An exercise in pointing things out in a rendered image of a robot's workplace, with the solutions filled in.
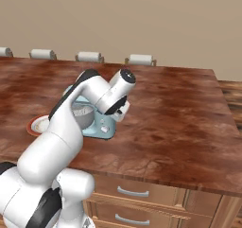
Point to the red rimmed plate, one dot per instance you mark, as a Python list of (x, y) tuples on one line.
[(35, 126)]

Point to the wooden drawer front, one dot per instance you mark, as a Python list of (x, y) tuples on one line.
[(164, 217), (157, 187)]

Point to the metal mixer bowl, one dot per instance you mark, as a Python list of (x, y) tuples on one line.
[(84, 116)]

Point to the light blue stand mixer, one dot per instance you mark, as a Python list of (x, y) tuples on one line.
[(102, 121)]

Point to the white chair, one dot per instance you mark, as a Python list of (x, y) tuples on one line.
[(89, 56), (4, 51), (42, 54), (140, 60)]

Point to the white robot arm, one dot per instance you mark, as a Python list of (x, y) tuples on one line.
[(60, 134)]

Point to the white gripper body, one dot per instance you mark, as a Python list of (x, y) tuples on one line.
[(125, 109)]

